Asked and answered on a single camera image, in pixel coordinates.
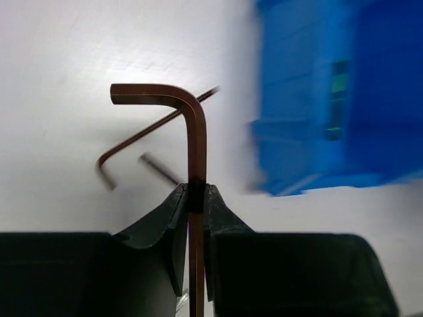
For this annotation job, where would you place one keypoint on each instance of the blue plastic compartment bin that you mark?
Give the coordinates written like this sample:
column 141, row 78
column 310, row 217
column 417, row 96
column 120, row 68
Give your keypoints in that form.
column 381, row 140

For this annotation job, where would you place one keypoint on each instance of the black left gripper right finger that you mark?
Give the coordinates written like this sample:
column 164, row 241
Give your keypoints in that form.
column 251, row 273

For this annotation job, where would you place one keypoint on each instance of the small brown hex key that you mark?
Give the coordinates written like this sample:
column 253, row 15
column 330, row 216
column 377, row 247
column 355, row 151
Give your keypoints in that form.
column 142, row 135

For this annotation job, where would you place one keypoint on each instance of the medium brown hex key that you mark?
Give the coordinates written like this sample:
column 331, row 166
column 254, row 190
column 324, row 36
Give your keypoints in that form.
column 160, row 169

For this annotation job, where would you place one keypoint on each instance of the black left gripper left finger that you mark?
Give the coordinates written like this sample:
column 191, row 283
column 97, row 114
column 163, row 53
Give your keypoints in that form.
column 138, row 271

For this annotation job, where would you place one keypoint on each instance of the large brown hex key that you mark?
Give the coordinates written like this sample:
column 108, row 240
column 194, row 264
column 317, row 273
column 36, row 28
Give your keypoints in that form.
column 196, row 252

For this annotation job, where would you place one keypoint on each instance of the black green precision screwdriver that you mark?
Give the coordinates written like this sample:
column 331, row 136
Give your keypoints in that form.
column 338, row 96

